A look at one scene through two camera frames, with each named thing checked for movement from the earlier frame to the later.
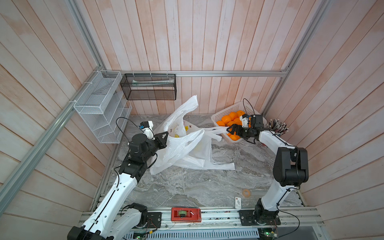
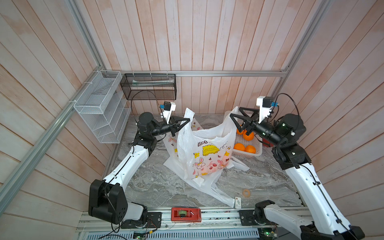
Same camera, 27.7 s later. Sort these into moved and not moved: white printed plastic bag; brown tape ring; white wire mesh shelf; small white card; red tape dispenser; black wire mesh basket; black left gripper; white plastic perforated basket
Moved: black left gripper; white plastic perforated basket; white printed plastic bag
Not moved: red tape dispenser; white wire mesh shelf; small white card; brown tape ring; black wire mesh basket
